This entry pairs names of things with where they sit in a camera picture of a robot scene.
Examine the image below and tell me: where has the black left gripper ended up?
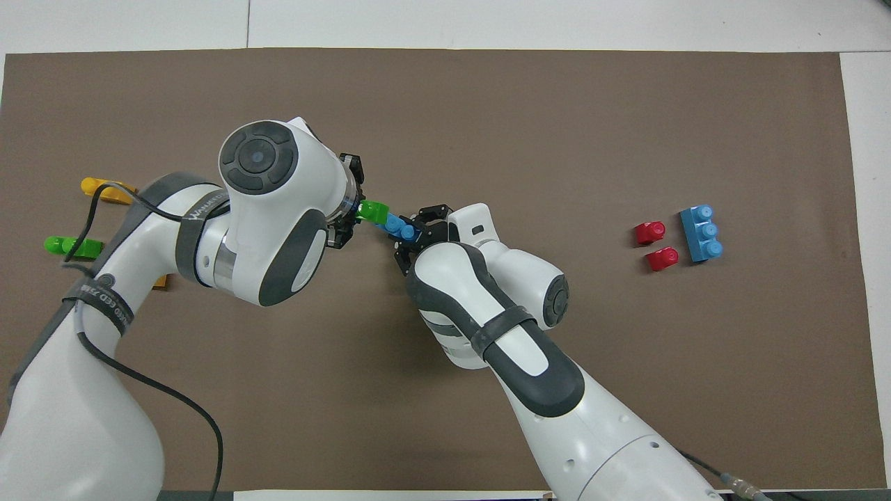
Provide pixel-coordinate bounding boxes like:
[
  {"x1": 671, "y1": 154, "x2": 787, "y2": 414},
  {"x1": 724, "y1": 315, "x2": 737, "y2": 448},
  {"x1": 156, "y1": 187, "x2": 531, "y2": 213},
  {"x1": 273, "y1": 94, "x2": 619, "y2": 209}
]
[{"x1": 326, "y1": 153, "x2": 365, "y2": 250}]

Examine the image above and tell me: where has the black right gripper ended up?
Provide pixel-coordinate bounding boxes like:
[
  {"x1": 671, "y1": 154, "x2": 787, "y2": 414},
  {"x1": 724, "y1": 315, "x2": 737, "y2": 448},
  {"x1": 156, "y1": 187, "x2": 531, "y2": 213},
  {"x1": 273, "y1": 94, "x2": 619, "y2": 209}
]
[{"x1": 392, "y1": 203, "x2": 453, "y2": 276}]

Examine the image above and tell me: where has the blue three-stud toy block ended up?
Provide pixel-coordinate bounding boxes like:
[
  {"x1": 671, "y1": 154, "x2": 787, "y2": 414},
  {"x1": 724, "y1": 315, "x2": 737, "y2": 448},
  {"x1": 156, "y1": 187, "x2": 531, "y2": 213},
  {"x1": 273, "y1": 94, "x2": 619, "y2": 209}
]
[
  {"x1": 383, "y1": 212, "x2": 418, "y2": 241},
  {"x1": 680, "y1": 204, "x2": 724, "y2": 263}
]

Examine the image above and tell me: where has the brown table mat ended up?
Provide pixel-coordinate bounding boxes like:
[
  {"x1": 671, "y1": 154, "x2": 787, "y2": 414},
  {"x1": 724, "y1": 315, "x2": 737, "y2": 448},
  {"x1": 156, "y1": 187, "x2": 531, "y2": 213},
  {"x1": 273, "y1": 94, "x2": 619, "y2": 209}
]
[{"x1": 0, "y1": 47, "x2": 888, "y2": 492}]

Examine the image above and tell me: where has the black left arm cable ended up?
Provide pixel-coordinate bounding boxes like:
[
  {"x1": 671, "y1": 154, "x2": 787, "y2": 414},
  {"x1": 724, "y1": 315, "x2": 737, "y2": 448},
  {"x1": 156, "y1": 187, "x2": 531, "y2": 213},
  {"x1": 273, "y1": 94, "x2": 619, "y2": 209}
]
[{"x1": 63, "y1": 182, "x2": 227, "y2": 501}]

